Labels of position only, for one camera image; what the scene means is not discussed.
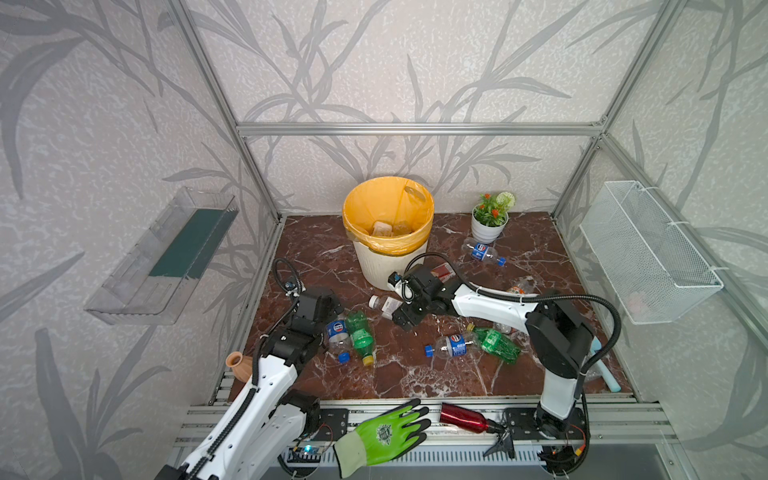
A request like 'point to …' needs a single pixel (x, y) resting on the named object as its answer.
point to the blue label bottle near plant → (482, 252)
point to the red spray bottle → (462, 418)
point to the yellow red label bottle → (444, 272)
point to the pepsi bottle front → (456, 345)
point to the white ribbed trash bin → (377, 268)
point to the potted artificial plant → (490, 215)
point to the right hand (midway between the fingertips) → (404, 299)
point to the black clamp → (503, 443)
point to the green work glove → (382, 438)
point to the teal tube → (596, 346)
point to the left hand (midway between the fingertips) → (326, 293)
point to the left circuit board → (304, 454)
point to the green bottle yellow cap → (357, 324)
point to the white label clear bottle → (387, 305)
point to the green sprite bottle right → (495, 343)
